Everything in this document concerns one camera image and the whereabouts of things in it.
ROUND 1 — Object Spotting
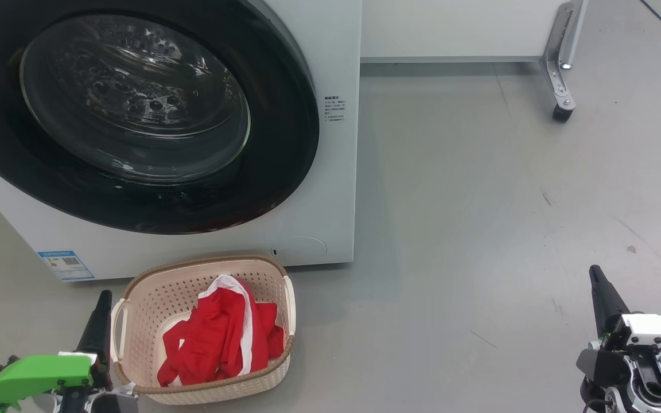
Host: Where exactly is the round glass washer door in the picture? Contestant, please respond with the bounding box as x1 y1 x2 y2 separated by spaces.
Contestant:
0 0 321 235

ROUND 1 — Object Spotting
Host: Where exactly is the white partition panel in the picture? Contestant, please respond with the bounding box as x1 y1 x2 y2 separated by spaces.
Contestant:
361 0 566 63

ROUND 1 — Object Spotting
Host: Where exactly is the white front-load washing machine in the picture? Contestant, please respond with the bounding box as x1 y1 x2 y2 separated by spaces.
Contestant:
0 0 363 282

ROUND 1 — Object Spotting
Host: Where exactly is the blue energy label sticker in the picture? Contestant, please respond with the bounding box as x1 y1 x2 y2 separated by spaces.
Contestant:
37 250 96 282

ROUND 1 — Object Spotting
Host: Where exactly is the cream perforated laundry basket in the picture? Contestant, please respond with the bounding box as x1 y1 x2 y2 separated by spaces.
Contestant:
111 255 297 406

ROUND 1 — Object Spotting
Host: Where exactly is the metal partition leg with caster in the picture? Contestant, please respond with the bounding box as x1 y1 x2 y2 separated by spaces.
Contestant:
540 0 589 122

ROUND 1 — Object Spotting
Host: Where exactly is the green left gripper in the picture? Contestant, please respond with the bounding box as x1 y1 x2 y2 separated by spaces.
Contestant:
0 290 113 411

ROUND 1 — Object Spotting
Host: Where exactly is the red and white garment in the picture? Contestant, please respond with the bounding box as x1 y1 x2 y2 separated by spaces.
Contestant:
157 274 285 387

